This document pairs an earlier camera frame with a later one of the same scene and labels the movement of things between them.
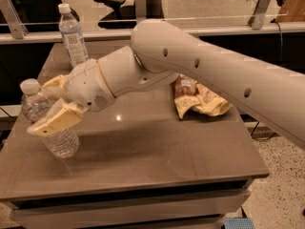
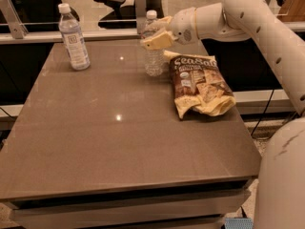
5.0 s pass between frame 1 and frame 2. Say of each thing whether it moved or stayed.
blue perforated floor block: stayed
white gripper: moved
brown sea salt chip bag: stayed
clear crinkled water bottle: moved
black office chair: stayed
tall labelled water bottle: stayed
